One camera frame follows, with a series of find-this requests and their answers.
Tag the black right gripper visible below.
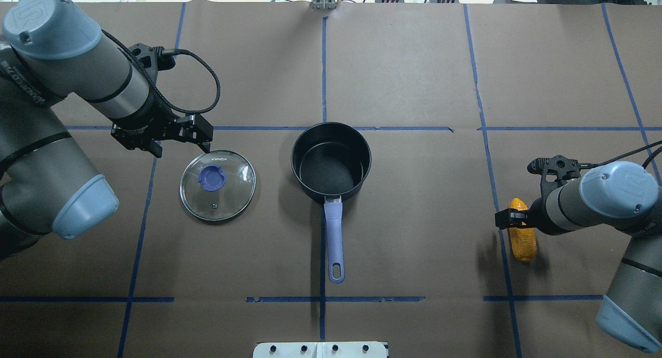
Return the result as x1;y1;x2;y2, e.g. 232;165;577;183
494;198;560;235

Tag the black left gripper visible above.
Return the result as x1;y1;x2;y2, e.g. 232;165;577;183
111;106;214;158

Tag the yellow corn cob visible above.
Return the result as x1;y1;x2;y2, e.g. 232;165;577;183
507;228;538;263

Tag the glass pot lid blue knob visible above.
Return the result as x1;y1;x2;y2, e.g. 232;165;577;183
179;150;257;222

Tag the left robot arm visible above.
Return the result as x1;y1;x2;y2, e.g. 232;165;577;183
1;0;213;259

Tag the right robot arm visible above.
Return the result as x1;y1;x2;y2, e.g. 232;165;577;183
495;155;661;354

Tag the dark blue saucepan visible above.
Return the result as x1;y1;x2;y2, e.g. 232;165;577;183
291;122;371;284

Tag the black braided left cable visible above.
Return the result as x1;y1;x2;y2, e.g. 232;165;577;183
101;29;222;115

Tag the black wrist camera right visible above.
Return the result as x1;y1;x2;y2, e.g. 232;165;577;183
527;155;590;202

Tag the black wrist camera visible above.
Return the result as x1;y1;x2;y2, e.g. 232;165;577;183
527;155;590;202
128;43;176;84

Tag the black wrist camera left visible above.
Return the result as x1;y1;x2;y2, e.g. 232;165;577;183
128;43;176;84

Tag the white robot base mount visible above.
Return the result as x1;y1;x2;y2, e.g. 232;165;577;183
252;341;390;357

